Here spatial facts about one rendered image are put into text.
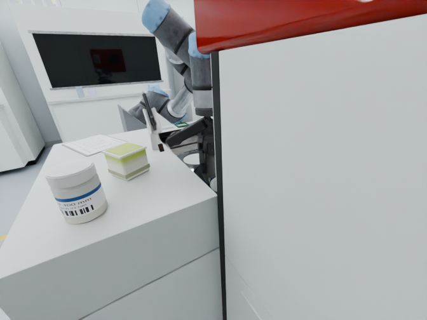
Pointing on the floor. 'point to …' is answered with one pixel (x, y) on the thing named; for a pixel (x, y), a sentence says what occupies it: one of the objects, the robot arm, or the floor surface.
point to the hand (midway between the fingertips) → (206, 179)
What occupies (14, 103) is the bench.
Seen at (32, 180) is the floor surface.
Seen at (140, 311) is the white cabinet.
